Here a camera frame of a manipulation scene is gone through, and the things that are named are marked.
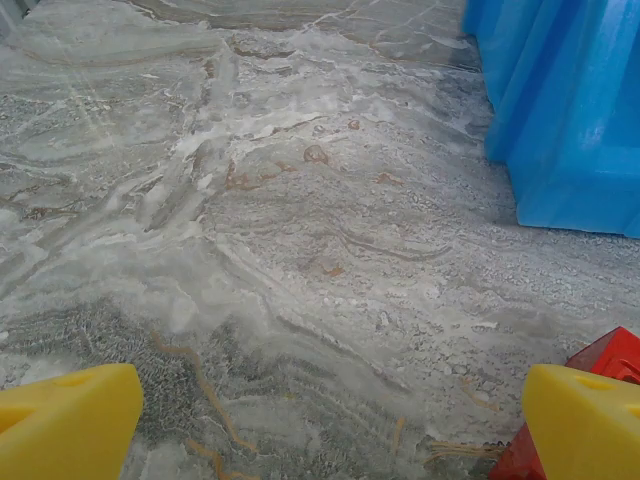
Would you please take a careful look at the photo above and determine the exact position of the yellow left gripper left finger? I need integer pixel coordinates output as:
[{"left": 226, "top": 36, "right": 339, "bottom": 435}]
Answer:
[{"left": 0, "top": 363, "right": 145, "bottom": 480}]

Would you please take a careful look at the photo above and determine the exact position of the red frame lego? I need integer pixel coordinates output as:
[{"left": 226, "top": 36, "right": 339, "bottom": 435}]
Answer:
[{"left": 487, "top": 325, "right": 640, "bottom": 480}]

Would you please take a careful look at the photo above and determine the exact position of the blue three-compartment plastic bin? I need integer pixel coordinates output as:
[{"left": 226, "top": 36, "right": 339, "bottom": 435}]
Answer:
[{"left": 459, "top": 0, "right": 640, "bottom": 239}]

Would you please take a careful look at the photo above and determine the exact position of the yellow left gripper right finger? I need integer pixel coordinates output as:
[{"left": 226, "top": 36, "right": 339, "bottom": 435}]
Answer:
[{"left": 521, "top": 363, "right": 640, "bottom": 480}]

